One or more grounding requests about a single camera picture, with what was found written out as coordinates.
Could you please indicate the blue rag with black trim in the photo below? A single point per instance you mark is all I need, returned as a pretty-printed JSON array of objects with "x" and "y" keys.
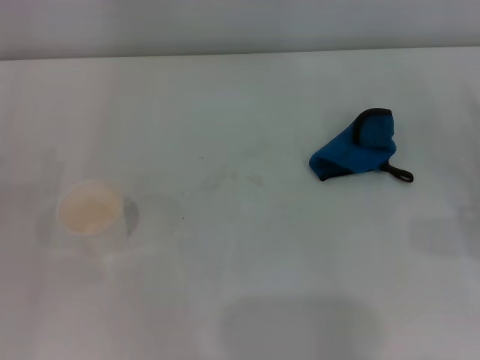
[{"x": 348, "y": 150}]

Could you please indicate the white paper cup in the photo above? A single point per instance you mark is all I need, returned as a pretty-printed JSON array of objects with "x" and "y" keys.
[{"x": 90, "y": 206}]

